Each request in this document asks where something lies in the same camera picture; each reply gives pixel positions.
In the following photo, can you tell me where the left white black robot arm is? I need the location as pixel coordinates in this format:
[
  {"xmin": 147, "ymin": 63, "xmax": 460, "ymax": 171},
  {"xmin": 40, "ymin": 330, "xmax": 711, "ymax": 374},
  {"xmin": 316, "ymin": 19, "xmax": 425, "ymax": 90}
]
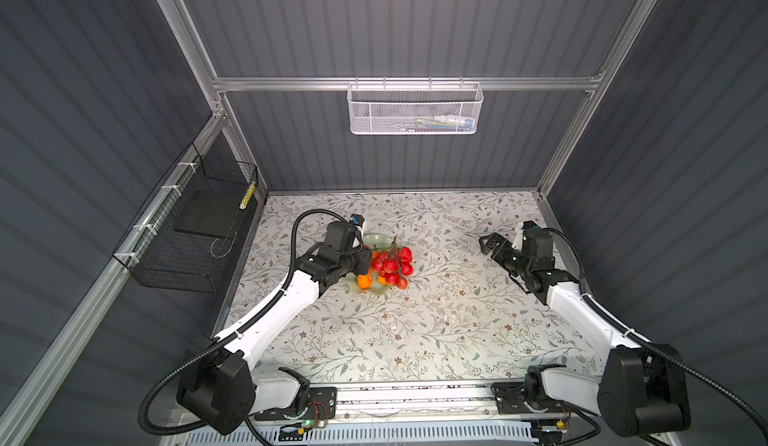
[{"xmin": 177, "ymin": 214, "xmax": 372, "ymax": 435}]

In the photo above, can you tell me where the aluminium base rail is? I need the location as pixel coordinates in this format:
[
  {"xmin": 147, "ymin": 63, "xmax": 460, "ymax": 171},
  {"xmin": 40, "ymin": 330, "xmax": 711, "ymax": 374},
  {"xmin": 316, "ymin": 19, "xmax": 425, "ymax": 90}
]
[{"xmin": 173, "ymin": 376, "xmax": 661, "ymax": 429}]

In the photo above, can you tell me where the red fake grape bunch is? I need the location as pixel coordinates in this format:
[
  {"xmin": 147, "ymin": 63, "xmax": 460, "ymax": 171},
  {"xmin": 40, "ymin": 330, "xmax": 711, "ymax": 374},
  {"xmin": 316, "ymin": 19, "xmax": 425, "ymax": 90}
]
[{"xmin": 370, "ymin": 238, "xmax": 415, "ymax": 291}]

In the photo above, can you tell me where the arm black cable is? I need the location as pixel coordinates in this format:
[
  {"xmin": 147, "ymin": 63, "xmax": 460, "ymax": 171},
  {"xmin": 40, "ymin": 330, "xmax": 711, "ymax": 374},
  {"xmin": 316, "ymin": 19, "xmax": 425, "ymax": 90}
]
[
  {"xmin": 137, "ymin": 208, "xmax": 349, "ymax": 436},
  {"xmin": 542, "ymin": 226, "xmax": 768, "ymax": 441}
]

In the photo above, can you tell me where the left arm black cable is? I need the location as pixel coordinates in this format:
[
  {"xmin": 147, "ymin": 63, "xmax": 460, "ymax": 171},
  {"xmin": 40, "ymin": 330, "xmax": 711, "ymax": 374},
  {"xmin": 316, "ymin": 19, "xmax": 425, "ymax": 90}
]
[{"xmin": 137, "ymin": 208, "xmax": 349, "ymax": 436}]

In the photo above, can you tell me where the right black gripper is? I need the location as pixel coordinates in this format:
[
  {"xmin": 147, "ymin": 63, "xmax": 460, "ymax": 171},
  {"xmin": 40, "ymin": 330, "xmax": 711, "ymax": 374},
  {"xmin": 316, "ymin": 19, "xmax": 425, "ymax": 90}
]
[{"xmin": 481, "ymin": 232, "xmax": 531, "ymax": 279}]

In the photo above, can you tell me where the white wire mesh basket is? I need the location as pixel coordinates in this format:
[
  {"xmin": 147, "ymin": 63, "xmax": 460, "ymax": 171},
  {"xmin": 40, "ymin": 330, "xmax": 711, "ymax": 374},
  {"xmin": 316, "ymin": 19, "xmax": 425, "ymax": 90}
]
[{"xmin": 346, "ymin": 80, "xmax": 484, "ymax": 135}]

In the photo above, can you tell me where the black wire basket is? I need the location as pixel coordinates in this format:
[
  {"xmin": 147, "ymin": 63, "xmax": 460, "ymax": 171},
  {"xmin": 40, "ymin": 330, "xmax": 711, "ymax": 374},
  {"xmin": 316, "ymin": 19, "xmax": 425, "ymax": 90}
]
[{"xmin": 113, "ymin": 146, "xmax": 259, "ymax": 293}]

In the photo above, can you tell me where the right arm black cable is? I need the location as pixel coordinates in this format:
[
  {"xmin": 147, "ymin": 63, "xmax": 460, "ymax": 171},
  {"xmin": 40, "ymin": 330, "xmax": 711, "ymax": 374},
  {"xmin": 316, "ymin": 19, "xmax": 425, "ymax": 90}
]
[{"xmin": 542, "ymin": 226, "xmax": 768, "ymax": 441}]

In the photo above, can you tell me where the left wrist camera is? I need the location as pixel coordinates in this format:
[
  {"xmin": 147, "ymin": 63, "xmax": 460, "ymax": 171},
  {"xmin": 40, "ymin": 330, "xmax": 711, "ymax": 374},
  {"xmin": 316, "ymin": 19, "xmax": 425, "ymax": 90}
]
[{"xmin": 350, "ymin": 214, "xmax": 365, "ymax": 229}]

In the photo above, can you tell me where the green scalloped fruit bowl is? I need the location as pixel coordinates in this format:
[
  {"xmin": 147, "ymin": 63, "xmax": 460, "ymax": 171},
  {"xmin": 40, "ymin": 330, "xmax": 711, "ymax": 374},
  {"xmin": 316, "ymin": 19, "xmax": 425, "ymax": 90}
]
[{"xmin": 341, "ymin": 233, "xmax": 395, "ymax": 296}]

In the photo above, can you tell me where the yellow marker in basket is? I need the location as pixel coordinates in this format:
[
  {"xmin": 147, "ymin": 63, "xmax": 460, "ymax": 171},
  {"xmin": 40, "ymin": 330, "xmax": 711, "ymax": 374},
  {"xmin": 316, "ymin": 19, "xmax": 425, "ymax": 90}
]
[{"xmin": 239, "ymin": 182, "xmax": 256, "ymax": 210}]

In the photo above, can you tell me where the small orange fake tangerine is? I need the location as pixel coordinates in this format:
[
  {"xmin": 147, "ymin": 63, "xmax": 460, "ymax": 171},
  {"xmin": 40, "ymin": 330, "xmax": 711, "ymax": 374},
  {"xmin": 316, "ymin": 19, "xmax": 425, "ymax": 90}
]
[{"xmin": 356, "ymin": 273, "xmax": 373, "ymax": 290}]

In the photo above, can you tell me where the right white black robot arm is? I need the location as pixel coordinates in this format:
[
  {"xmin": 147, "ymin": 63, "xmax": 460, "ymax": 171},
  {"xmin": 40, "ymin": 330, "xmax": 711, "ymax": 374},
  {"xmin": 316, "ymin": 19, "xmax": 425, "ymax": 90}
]
[{"xmin": 479, "ymin": 221, "xmax": 691, "ymax": 437}]

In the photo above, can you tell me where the floral table mat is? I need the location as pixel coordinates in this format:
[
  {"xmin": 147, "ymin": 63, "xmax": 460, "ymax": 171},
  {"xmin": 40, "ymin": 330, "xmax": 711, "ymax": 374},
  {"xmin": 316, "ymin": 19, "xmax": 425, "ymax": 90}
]
[{"xmin": 226, "ymin": 191, "xmax": 603, "ymax": 383}]

